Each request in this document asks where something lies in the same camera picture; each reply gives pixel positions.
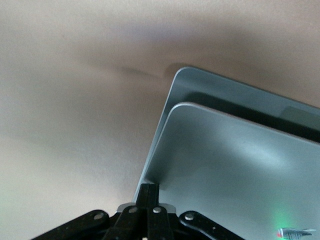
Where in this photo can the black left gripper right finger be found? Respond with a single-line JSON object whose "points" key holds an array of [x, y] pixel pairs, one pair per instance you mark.
{"points": [[160, 222]]}

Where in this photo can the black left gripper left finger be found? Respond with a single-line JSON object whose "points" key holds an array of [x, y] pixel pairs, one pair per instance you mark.
{"points": [[130, 220]]}

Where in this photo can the grey aluminium laptop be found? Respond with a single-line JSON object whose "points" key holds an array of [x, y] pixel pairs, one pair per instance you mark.
{"points": [[225, 175]]}

